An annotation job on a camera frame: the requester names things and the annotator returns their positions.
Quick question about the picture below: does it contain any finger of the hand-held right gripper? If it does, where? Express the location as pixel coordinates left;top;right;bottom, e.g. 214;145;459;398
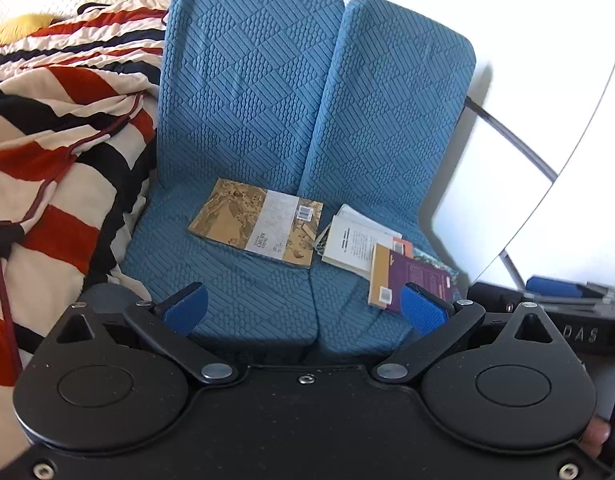
466;281;525;317
525;274;615;307

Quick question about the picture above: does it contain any brown cover book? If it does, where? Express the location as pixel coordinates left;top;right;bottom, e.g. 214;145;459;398
187;177;325;271

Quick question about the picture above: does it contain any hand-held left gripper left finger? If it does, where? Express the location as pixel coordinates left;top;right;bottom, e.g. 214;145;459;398
54;282;238;387

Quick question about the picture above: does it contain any yellow pillow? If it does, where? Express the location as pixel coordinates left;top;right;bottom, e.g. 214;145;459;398
0;12;56;49

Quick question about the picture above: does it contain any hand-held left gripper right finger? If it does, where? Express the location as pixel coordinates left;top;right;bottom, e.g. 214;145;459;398
371;282;558;387

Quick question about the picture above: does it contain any white cover book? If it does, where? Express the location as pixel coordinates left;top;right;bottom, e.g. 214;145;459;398
321;203;403;277

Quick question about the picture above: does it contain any white table with metal frame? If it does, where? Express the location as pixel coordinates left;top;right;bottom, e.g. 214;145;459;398
462;85;615;293

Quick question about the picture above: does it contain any red black striped blanket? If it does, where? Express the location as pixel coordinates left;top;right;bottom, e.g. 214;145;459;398
0;0;170;401

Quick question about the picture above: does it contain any purple cover book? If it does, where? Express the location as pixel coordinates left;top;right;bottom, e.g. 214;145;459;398
368;244;462;311

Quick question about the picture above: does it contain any person's right hand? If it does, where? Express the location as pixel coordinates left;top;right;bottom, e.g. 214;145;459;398
582;405;615;463

